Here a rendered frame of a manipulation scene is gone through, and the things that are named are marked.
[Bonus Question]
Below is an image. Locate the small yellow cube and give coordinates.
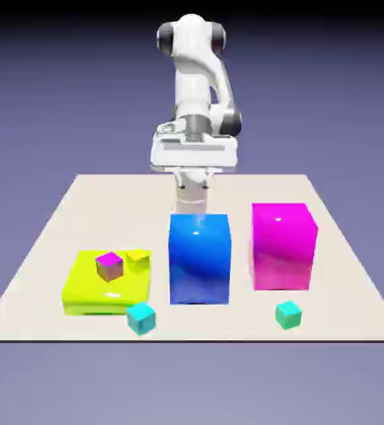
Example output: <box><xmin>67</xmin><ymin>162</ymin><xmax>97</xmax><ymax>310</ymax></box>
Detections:
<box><xmin>124</xmin><ymin>248</ymin><xmax>152</xmax><ymax>274</ymax></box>

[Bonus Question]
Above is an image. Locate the small green cube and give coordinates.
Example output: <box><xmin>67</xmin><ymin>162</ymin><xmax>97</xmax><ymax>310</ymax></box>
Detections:
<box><xmin>275</xmin><ymin>300</ymin><xmax>303</xmax><ymax>330</ymax></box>

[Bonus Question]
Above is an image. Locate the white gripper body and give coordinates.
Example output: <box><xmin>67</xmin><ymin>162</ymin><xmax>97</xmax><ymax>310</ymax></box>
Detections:
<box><xmin>149</xmin><ymin>132</ymin><xmax>239</xmax><ymax>174</ymax></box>

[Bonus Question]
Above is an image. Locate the large yellow box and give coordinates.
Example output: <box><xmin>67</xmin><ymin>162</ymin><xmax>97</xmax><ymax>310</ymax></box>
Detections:
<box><xmin>61</xmin><ymin>249</ymin><xmax>153</xmax><ymax>317</ymax></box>

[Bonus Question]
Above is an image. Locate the small cyan cube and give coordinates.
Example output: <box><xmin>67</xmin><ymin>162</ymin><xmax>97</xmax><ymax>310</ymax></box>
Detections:
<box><xmin>125</xmin><ymin>300</ymin><xmax>158</xmax><ymax>337</ymax></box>

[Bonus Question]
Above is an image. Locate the small magenta cube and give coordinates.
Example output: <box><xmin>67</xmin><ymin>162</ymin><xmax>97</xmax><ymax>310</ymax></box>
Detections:
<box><xmin>95</xmin><ymin>251</ymin><xmax>125</xmax><ymax>284</ymax></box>

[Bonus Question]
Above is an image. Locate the large blue box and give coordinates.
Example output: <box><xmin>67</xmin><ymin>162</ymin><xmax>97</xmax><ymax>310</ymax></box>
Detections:
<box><xmin>168</xmin><ymin>212</ymin><xmax>233</xmax><ymax>306</ymax></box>

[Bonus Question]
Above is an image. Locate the large magenta box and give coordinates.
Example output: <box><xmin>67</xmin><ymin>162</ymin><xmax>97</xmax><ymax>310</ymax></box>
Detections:
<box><xmin>250</xmin><ymin>202</ymin><xmax>319</xmax><ymax>292</ymax></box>

